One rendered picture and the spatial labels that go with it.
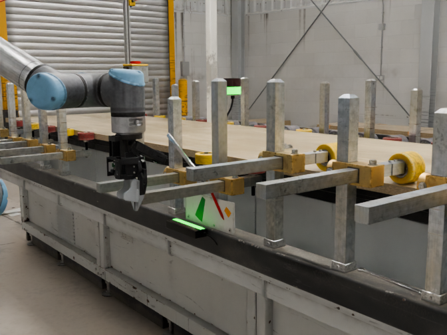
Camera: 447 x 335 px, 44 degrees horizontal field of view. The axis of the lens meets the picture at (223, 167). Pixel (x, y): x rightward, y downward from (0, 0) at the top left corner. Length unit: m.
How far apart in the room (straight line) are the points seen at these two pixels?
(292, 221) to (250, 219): 0.21
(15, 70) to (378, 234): 1.05
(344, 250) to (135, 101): 0.64
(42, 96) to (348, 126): 0.73
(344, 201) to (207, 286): 1.09
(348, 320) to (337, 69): 9.04
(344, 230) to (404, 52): 8.31
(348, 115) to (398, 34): 8.39
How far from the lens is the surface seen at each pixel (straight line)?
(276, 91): 1.50
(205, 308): 2.38
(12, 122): 3.51
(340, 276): 1.40
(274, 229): 1.56
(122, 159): 1.47
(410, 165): 1.45
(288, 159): 1.47
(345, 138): 1.34
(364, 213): 0.95
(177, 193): 1.59
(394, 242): 1.58
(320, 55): 10.61
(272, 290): 1.66
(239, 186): 1.68
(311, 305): 1.56
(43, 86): 1.43
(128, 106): 1.46
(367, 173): 1.30
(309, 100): 10.78
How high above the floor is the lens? 1.18
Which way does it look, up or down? 9 degrees down
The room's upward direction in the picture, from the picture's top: straight up
